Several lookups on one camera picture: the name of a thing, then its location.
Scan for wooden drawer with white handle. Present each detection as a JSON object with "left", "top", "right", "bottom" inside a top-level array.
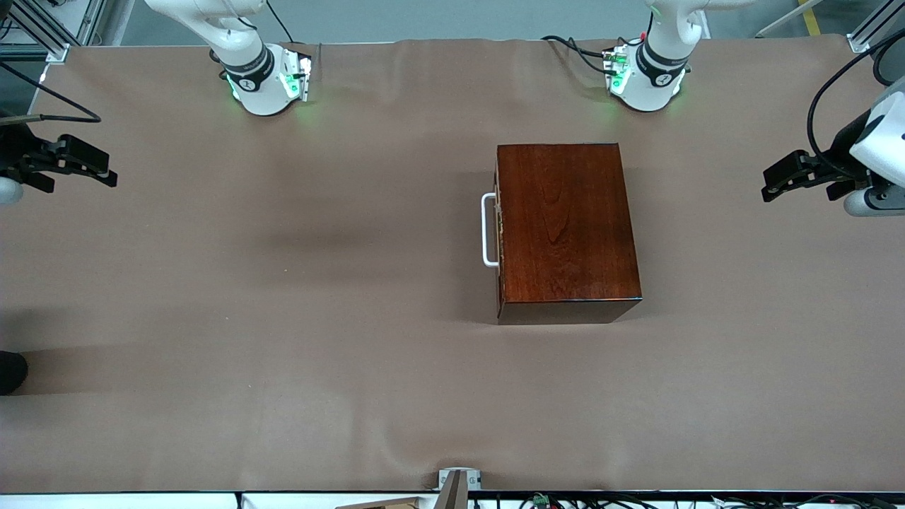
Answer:
[{"left": 481, "top": 150, "right": 504, "bottom": 319}]

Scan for yellow floor tape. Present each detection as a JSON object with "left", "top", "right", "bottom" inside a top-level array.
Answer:
[{"left": 798, "top": 0, "right": 825, "bottom": 37}]

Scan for black round object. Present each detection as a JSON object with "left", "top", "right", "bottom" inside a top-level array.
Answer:
[{"left": 0, "top": 351, "right": 29, "bottom": 397}]

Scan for dark wooden cabinet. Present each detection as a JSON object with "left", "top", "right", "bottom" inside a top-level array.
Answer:
[{"left": 495, "top": 143, "right": 643, "bottom": 326}]

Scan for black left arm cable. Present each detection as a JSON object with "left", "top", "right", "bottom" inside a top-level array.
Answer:
[{"left": 807, "top": 28, "right": 905, "bottom": 179}]

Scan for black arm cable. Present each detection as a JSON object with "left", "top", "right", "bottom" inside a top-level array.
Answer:
[
  {"left": 0, "top": 60, "right": 102, "bottom": 127},
  {"left": 807, "top": 28, "right": 905, "bottom": 179}
]

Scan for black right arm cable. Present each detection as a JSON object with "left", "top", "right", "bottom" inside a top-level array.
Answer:
[{"left": 0, "top": 60, "right": 102, "bottom": 127}]

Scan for aluminium frame profile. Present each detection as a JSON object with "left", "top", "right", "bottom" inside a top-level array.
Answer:
[
  {"left": 847, "top": 0, "right": 905, "bottom": 54},
  {"left": 0, "top": 0, "right": 107, "bottom": 66}
]

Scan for black right base cable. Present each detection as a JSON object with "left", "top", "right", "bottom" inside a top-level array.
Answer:
[{"left": 265, "top": 0, "right": 299, "bottom": 45}]

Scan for black left base cables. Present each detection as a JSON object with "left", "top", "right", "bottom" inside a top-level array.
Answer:
[{"left": 541, "top": 32, "right": 626, "bottom": 77}]

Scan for small metal bracket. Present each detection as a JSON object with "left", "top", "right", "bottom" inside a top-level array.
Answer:
[{"left": 438, "top": 467, "right": 482, "bottom": 491}]

